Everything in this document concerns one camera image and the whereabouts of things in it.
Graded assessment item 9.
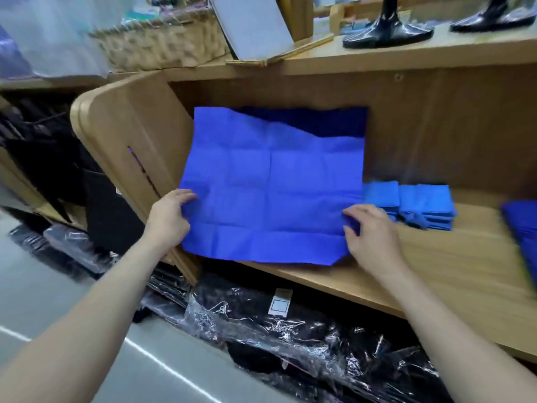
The black plastic-wrapped bag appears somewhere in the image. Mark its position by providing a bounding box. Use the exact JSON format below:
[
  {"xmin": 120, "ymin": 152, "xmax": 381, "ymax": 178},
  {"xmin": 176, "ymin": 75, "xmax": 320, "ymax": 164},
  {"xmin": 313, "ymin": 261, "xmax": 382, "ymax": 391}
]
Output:
[
  {"xmin": 252, "ymin": 318, "xmax": 505, "ymax": 403},
  {"xmin": 7, "ymin": 222, "xmax": 192, "ymax": 324}
]

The person's right hand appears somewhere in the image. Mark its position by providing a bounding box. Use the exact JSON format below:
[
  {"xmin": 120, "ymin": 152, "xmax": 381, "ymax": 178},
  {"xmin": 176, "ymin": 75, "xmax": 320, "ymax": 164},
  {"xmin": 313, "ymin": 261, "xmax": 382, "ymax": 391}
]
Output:
[{"xmin": 341, "ymin": 204, "xmax": 411, "ymax": 281}]

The gold stand with white card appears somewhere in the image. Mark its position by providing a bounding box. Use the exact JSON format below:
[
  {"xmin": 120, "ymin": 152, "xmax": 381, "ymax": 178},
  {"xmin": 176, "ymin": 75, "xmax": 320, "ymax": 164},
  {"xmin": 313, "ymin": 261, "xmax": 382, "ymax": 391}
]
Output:
[{"xmin": 206, "ymin": 0, "xmax": 337, "ymax": 69}]

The person's left hand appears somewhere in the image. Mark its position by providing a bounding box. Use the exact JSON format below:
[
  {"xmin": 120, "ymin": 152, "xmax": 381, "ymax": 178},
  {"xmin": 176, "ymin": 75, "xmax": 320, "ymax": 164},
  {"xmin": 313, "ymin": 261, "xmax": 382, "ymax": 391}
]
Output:
[{"xmin": 141, "ymin": 189, "xmax": 199, "ymax": 254}]

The clear wrapped pack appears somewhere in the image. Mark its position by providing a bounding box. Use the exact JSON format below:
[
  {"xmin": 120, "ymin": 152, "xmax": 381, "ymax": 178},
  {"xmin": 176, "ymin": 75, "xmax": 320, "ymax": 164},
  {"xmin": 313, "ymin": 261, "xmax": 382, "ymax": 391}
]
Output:
[{"xmin": 0, "ymin": 0, "xmax": 139, "ymax": 81}]

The dark unwrapped bags group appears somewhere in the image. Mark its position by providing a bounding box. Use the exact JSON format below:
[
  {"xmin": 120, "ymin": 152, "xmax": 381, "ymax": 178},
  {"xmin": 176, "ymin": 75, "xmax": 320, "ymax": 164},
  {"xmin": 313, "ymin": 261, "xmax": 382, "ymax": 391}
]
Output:
[{"xmin": 0, "ymin": 95, "xmax": 148, "ymax": 257}]

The black wrapped bag with tag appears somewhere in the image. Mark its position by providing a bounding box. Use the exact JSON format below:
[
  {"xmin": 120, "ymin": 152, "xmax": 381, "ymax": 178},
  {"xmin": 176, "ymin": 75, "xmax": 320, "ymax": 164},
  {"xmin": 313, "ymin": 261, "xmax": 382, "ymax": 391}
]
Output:
[{"xmin": 183, "ymin": 273, "xmax": 395, "ymax": 391}]

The white paper tag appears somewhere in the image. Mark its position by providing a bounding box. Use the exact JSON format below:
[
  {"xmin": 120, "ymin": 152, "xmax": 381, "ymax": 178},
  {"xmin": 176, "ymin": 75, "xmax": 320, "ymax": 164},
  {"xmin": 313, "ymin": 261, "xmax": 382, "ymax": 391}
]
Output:
[{"xmin": 267, "ymin": 287, "xmax": 295, "ymax": 318}]

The beige woven basket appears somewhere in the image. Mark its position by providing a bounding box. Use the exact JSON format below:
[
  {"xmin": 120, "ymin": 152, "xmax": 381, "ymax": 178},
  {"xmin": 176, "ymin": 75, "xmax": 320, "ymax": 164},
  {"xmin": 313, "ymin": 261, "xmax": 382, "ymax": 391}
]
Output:
[{"xmin": 89, "ymin": 7, "xmax": 231, "ymax": 74}]

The person's right forearm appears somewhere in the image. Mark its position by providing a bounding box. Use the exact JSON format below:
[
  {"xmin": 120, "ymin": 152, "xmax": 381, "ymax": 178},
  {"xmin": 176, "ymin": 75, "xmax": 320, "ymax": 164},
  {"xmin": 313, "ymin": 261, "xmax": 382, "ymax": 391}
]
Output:
[{"xmin": 373, "ymin": 258, "xmax": 537, "ymax": 403}]

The person's left forearm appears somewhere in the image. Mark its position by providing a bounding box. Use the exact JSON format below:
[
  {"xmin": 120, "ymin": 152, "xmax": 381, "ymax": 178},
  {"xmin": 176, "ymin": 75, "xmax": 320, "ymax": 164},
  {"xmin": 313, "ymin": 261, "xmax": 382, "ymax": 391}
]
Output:
[{"xmin": 0, "ymin": 235, "xmax": 169, "ymax": 403}]

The black round object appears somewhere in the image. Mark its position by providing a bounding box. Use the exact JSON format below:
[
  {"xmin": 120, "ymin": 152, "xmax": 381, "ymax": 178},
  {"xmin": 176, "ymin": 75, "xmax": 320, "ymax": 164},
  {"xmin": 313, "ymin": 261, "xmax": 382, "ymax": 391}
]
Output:
[
  {"xmin": 449, "ymin": 0, "xmax": 537, "ymax": 34},
  {"xmin": 341, "ymin": 0, "xmax": 436, "ymax": 50}
]

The light blue non-woven bag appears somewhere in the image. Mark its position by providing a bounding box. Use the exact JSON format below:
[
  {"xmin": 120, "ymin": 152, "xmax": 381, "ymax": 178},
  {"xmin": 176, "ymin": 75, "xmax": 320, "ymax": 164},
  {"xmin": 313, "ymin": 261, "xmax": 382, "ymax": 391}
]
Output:
[
  {"xmin": 362, "ymin": 180, "xmax": 403, "ymax": 223},
  {"xmin": 398, "ymin": 182, "xmax": 459, "ymax": 232}
]

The wooden shelf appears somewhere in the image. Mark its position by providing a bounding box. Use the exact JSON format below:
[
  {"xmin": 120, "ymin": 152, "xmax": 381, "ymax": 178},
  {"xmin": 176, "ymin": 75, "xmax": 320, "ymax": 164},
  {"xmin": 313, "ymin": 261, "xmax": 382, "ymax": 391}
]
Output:
[{"xmin": 0, "ymin": 12, "xmax": 537, "ymax": 363}]

